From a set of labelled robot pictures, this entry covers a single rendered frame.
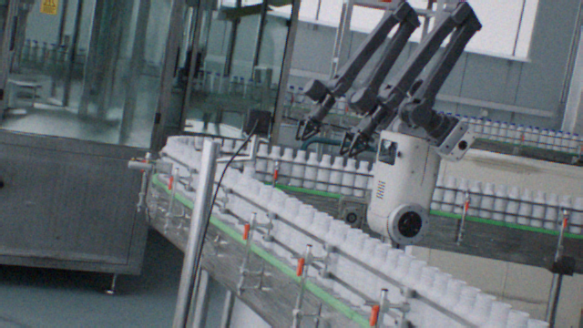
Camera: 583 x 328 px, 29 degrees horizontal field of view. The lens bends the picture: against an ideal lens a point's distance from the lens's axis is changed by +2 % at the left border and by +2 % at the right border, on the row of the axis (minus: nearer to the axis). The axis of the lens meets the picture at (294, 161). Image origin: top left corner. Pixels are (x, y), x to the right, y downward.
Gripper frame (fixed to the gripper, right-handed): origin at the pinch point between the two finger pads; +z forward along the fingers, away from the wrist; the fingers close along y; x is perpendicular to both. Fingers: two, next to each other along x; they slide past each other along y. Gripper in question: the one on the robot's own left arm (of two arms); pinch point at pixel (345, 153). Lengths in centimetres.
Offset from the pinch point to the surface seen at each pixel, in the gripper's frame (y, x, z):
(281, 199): 33, -23, 31
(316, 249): 69, -22, 39
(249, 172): -1.8, -22.4, 26.4
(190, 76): -495, 88, -66
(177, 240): -55, -6, 56
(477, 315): 151, -28, 38
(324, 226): 68, -24, 33
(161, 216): -82, -7, 51
